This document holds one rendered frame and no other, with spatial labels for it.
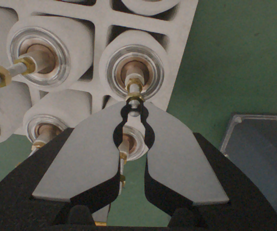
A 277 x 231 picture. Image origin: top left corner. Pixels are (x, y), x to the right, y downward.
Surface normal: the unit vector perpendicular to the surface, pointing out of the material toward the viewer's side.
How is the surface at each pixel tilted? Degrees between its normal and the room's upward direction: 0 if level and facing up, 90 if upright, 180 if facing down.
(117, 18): 0
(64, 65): 4
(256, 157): 90
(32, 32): 4
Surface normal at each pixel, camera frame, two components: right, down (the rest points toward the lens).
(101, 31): 0.00, 0.51
